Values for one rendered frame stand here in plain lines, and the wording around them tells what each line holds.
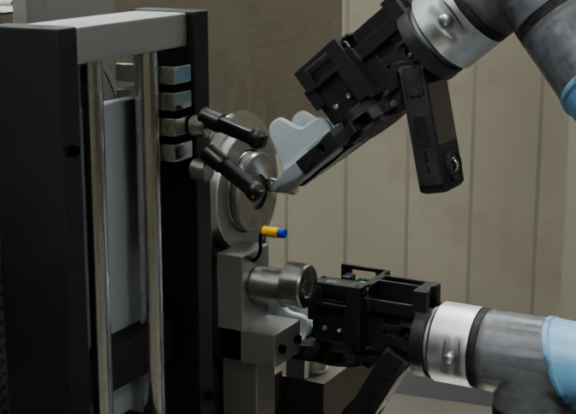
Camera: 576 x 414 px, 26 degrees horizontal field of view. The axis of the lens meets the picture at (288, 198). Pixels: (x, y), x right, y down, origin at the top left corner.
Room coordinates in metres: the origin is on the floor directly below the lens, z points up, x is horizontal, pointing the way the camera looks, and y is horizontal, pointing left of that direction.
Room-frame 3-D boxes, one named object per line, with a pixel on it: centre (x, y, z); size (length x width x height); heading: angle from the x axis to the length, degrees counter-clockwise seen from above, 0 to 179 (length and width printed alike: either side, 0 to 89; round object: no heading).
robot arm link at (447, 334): (1.10, -0.15, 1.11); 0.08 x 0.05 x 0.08; 152
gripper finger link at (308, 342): (1.15, -0.02, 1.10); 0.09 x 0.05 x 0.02; 63
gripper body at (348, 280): (1.14, -0.08, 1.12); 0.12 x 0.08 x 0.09; 62
